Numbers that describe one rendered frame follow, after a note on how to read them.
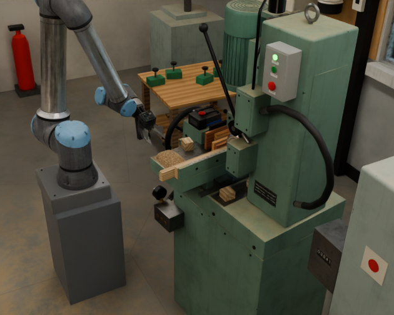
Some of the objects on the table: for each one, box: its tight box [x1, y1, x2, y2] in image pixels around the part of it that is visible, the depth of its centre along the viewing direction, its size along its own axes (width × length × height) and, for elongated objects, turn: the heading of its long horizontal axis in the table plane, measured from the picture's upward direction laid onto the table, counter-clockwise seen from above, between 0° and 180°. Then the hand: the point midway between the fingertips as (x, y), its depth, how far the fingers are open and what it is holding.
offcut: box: [181, 137, 193, 152], centre depth 221 cm, size 4×4×4 cm
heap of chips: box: [153, 150, 185, 168], centre depth 212 cm, size 9×14×4 cm, turn 35°
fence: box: [178, 151, 227, 181], centre depth 216 cm, size 60×2×6 cm, turn 125°
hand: (157, 141), depth 259 cm, fingers open, 7 cm apart
